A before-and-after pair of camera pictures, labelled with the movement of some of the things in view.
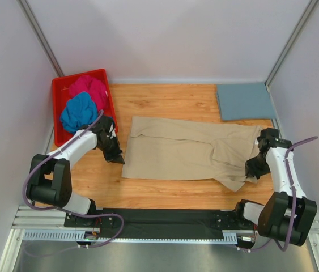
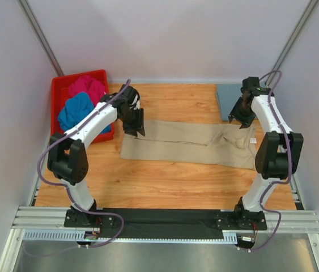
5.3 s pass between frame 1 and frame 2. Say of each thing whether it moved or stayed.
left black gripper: moved
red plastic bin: stayed
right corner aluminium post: stayed
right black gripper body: moved
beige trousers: moved
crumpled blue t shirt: stayed
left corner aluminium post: stayed
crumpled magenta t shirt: stayed
